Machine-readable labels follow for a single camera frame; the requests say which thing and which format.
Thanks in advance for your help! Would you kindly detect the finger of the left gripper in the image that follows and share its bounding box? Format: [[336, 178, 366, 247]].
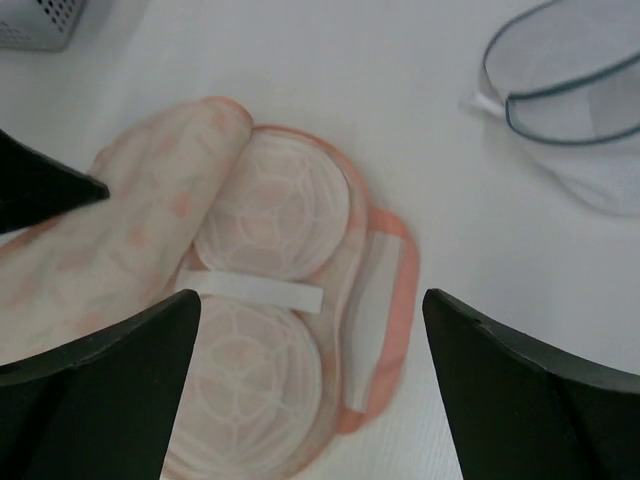
[[0, 132, 110, 234]]

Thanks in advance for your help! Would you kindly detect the pink floral mesh laundry bag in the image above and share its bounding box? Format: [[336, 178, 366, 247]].
[[1, 97, 419, 479]]

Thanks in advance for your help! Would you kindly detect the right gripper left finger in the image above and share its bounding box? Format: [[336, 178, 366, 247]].
[[1, 290, 201, 480]]

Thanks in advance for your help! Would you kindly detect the white blue-rimmed mesh laundry bag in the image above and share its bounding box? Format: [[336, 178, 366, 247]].
[[465, 0, 639, 216]]

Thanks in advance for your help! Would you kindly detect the white plastic basket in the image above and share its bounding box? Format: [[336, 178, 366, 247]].
[[1, 0, 114, 52]]

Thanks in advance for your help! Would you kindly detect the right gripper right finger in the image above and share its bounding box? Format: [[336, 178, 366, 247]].
[[422, 289, 639, 479]]

